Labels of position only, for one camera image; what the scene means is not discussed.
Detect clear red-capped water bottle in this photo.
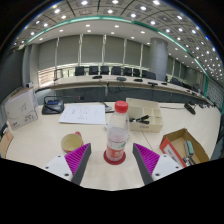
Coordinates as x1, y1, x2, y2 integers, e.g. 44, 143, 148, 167
105, 100, 131, 163

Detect black tabletop microphone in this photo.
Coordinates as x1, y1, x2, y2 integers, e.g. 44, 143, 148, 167
183, 102, 197, 116

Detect red floral ceramic mug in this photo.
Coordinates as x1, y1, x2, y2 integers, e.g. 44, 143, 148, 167
60, 131, 84, 155

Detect row of black office chairs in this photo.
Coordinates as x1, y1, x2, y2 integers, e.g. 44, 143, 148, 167
53, 65, 201, 91

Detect round ceiling lights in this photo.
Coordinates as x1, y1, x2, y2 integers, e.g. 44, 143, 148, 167
11, 0, 224, 84

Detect long curved conference desk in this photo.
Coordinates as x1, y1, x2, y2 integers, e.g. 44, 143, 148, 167
34, 74, 214, 105

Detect black tool in beige box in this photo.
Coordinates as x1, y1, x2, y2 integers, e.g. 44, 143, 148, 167
129, 114, 151, 125

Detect black desk phone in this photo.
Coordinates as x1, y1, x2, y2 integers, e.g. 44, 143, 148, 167
41, 96, 65, 116

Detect white printed paper sheet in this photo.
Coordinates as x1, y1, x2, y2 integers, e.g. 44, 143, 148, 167
58, 103, 107, 126

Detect open cardboard box red side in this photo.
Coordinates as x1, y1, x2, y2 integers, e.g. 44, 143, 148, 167
159, 127, 210, 168

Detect row of desk microphones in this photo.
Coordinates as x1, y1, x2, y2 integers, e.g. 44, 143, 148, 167
91, 74, 169, 88

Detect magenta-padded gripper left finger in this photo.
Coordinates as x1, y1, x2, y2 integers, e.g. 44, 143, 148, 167
43, 142, 92, 186

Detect brown paper envelope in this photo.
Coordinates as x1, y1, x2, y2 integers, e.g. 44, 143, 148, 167
0, 128, 15, 159

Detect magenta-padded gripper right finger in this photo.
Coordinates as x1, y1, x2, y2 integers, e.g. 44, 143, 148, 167
132, 142, 184, 186

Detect large white cardboard box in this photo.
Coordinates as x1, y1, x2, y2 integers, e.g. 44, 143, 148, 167
3, 87, 39, 132

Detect teal tool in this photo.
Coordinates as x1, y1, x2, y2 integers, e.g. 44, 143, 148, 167
184, 139, 195, 158

